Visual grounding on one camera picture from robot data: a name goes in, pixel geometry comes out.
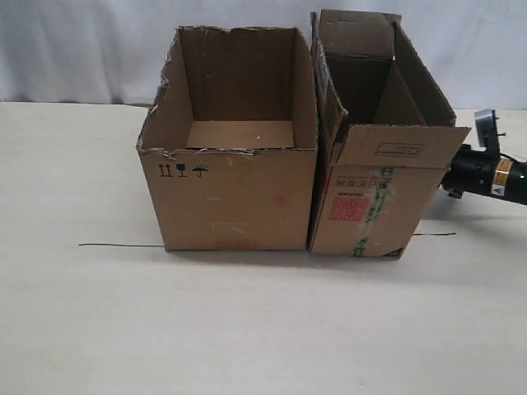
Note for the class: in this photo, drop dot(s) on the thin dark line marker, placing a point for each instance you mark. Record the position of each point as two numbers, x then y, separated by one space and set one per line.
442 234

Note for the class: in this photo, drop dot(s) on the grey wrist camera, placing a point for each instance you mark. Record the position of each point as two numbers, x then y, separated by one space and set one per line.
486 128

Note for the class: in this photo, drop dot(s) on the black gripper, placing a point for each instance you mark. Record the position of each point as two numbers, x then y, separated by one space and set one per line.
470 171

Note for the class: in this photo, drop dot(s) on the large open cardboard box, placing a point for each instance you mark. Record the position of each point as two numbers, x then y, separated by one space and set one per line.
229 146

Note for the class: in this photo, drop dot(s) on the narrow cardboard box with flaps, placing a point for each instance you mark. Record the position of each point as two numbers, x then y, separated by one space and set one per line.
387 135

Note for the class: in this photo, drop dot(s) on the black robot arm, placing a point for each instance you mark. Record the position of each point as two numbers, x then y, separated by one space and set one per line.
509 181

